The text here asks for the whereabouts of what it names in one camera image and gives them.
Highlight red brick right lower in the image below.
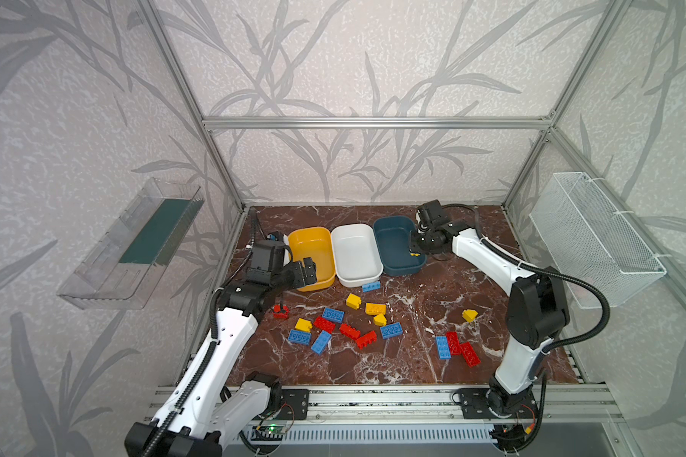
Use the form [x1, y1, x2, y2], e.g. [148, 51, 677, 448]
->
[460, 342, 481, 368]

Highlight red brick right upper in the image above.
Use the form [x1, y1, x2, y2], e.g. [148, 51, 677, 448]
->
[445, 331, 462, 356]

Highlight teal plastic bin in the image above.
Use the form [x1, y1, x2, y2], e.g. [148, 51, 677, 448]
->
[373, 215, 426, 276]

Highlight white plastic bin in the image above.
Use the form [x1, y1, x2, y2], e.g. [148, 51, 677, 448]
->
[331, 223, 384, 289]

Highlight white wire mesh basket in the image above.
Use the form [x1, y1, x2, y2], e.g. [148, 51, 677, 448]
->
[530, 171, 666, 308]

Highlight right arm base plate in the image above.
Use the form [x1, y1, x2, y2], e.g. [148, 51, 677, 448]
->
[451, 388, 539, 420]

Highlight clear plastic wall tray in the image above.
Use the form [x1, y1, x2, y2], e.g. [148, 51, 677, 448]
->
[57, 178, 205, 310]

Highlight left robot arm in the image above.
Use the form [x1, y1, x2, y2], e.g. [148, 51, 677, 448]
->
[124, 232, 317, 456]

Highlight yellow sloped brick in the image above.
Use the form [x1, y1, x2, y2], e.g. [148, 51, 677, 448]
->
[346, 293, 362, 310]

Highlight yellow plastic bin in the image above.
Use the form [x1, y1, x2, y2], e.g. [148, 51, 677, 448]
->
[289, 227, 337, 292]

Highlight yellow long brick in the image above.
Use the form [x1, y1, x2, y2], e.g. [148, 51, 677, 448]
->
[365, 303, 387, 316]

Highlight right base wiring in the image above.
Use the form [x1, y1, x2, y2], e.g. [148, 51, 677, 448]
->
[490, 419, 541, 455]

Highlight red brick upper left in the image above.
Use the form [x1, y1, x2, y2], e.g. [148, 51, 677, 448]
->
[314, 316, 335, 334]

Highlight red brick lower middle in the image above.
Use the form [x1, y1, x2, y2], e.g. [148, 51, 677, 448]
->
[356, 331, 377, 350]

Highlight small red brick left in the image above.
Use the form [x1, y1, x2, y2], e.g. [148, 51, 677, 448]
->
[272, 304, 290, 320]

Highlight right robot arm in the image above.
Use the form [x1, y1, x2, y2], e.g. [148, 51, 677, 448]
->
[410, 200, 611, 418]

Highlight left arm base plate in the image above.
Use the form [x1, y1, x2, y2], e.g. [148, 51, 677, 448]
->
[268, 388, 311, 421]

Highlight blue brick group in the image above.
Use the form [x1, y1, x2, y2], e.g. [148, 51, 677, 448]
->
[436, 336, 452, 360]

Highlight small yellow brick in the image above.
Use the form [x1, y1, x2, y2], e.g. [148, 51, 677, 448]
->
[373, 313, 388, 327]

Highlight green circuit board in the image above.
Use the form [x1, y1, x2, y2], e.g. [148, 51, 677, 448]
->
[250, 425, 287, 442]

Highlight blue brick by white bin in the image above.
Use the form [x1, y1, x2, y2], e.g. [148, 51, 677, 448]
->
[361, 281, 381, 292]

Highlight aluminium front rail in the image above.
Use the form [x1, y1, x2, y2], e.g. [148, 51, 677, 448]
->
[292, 384, 625, 425]

